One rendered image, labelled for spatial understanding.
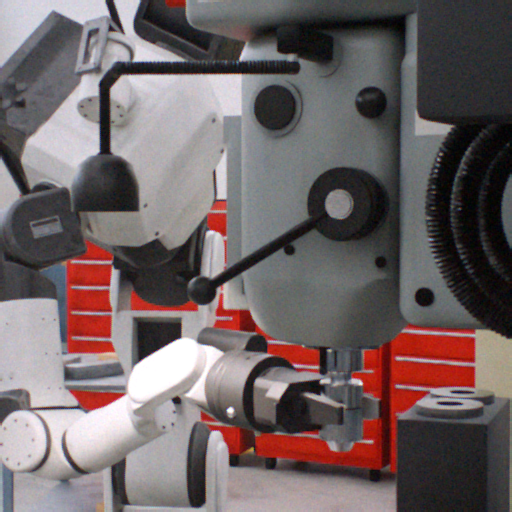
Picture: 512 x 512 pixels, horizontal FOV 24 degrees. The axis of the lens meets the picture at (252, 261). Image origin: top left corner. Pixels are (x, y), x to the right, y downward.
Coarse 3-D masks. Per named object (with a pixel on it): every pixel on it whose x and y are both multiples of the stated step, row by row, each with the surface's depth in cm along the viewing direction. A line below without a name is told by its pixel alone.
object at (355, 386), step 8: (320, 384) 127; (328, 384) 126; (336, 384) 126; (344, 384) 126; (352, 384) 126; (360, 384) 127; (328, 392) 126; (336, 392) 126; (344, 392) 126; (352, 392) 126
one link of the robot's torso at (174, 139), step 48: (48, 48) 176; (144, 48) 173; (0, 96) 172; (48, 96) 171; (144, 96) 169; (192, 96) 169; (0, 144) 167; (48, 144) 167; (96, 144) 166; (144, 144) 166; (192, 144) 171; (144, 192) 165; (192, 192) 177; (96, 240) 184; (144, 240) 172
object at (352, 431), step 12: (324, 396) 127; (336, 396) 126; (348, 396) 126; (360, 396) 127; (348, 408) 126; (360, 408) 127; (348, 420) 126; (360, 420) 127; (324, 432) 127; (336, 432) 126; (348, 432) 126; (360, 432) 127
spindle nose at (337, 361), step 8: (328, 352) 126; (336, 352) 126; (344, 352) 126; (352, 352) 126; (360, 352) 127; (328, 360) 126; (336, 360) 126; (344, 360) 126; (352, 360) 126; (360, 360) 127; (328, 368) 126; (336, 368) 126; (344, 368) 126; (352, 368) 126; (360, 368) 127
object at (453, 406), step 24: (432, 408) 159; (456, 408) 159; (480, 408) 160; (504, 408) 169; (408, 432) 158; (432, 432) 157; (456, 432) 156; (480, 432) 155; (504, 432) 170; (408, 456) 159; (432, 456) 158; (456, 456) 157; (480, 456) 156; (504, 456) 170; (408, 480) 159; (432, 480) 158; (456, 480) 157; (480, 480) 156; (504, 480) 170; (408, 504) 159; (432, 504) 158; (456, 504) 157; (480, 504) 156; (504, 504) 171
